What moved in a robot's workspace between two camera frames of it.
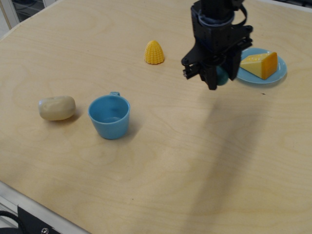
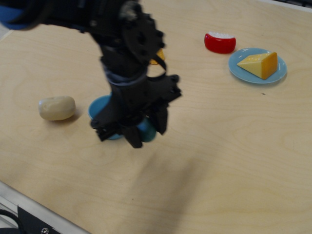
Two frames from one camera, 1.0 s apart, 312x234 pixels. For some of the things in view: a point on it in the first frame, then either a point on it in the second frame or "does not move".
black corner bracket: (28, 224) does not move
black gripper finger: (208, 74) to (132, 133)
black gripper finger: (232, 62) to (160, 117)
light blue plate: (248, 76) does not move
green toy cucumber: (222, 75) to (147, 129)
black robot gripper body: (214, 46) to (133, 98)
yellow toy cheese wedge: (264, 65) does not move
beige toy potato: (57, 108) does not move
